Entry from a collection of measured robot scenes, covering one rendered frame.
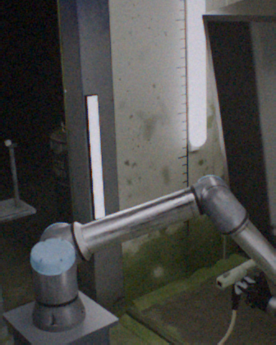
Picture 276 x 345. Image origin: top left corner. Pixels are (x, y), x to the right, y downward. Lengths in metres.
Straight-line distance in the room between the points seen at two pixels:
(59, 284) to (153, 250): 1.31
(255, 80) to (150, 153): 0.69
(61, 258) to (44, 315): 0.22
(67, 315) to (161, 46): 1.51
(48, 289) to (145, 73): 1.34
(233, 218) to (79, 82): 1.09
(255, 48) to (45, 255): 1.37
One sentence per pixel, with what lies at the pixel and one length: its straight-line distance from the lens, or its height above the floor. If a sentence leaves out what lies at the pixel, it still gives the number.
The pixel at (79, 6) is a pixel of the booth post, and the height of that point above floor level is 1.69.
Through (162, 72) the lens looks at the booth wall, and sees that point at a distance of 2.84.
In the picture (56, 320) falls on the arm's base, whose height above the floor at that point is 0.68.
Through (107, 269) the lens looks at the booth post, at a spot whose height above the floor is 0.33.
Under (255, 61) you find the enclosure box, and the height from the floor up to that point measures 1.41.
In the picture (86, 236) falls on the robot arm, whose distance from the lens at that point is 1.97.
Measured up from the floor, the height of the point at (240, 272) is 0.56.
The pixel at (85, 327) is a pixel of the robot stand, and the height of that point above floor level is 0.64.
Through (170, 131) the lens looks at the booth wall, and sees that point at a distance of 2.93.
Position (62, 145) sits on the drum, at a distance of 3.35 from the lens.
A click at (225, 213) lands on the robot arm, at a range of 1.83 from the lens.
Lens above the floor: 1.71
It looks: 18 degrees down
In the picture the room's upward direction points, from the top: 2 degrees counter-clockwise
